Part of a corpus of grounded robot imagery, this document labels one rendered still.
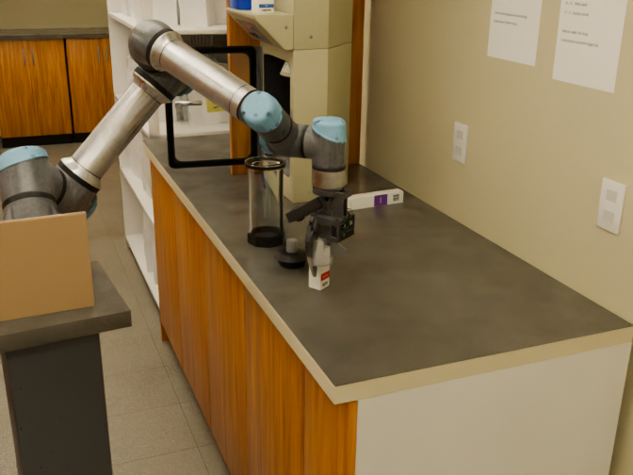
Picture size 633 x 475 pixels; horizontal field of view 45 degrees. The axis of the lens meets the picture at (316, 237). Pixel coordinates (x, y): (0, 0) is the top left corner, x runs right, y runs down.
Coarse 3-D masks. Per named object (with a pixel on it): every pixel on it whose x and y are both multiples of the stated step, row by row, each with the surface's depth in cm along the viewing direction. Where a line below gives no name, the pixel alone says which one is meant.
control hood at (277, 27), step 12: (228, 12) 244; (240, 12) 229; (252, 12) 225; (264, 12) 226; (276, 12) 226; (252, 24) 227; (264, 24) 218; (276, 24) 220; (288, 24) 221; (276, 36) 221; (288, 36) 222; (288, 48) 223
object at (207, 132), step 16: (224, 64) 250; (240, 64) 252; (176, 96) 250; (192, 96) 251; (192, 112) 253; (208, 112) 254; (224, 112) 256; (176, 128) 253; (192, 128) 255; (208, 128) 256; (224, 128) 258; (240, 128) 259; (176, 144) 255; (192, 144) 256; (208, 144) 258; (224, 144) 259; (240, 144) 261; (192, 160) 258
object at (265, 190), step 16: (256, 160) 204; (272, 160) 205; (256, 176) 198; (272, 176) 198; (256, 192) 200; (272, 192) 200; (256, 208) 201; (272, 208) 201; (256, 224) 203; (272, 224) 203
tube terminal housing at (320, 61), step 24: (288, 0) 223; (312, 0) 221; (336, 0) 228; (312, 24) 224; (336, 24) 231; (264, 48) 249; (312, 48) 226; (336, 48) 234; (312, 72) 229; (336, 72) 237; (312, 96) 231; (336, 96) 240; (312, 120) 234; (288, 192) 243; (312, 192) 242
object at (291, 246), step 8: (288, 240) 191; (296, 240) 191; (280, 248) 194; (288, 248) 191; (296, 248) 192; (280, 256) 190; (288, 256) 189; (296, 256) 189; (304, 256) 191; (280, 264) 192; (288, 264) 190; (296, 264) 190
